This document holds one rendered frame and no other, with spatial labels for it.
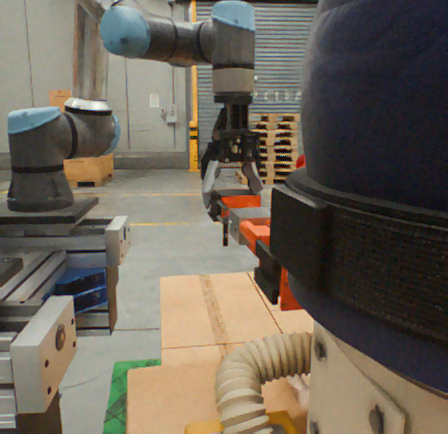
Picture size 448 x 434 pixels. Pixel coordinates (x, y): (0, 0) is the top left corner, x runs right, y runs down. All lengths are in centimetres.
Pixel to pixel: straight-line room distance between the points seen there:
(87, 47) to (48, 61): 976
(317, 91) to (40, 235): 92
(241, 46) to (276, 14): 979
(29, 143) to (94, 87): 21
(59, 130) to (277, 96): 940
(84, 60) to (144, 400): 80
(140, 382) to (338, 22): 44
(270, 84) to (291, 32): 127
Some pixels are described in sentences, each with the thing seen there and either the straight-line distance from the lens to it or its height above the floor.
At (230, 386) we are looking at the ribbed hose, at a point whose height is 103.
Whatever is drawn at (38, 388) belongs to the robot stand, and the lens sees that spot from 57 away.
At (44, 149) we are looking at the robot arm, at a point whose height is 118.
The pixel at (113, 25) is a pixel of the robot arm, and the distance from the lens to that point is 72.
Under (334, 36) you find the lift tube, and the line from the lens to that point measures 17.
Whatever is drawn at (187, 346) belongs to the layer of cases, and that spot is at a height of 54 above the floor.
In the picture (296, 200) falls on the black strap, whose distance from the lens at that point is 17.
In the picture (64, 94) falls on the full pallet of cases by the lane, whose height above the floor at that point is 166.
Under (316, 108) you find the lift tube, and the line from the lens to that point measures 18.
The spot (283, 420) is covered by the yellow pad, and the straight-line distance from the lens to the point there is 44.
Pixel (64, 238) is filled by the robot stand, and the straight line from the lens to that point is 102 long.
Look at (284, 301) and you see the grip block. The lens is 44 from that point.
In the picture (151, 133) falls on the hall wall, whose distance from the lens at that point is 1026.
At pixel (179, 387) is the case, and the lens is 51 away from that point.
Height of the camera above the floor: 125
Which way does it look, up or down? 11 degrees down
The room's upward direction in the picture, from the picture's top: straight up
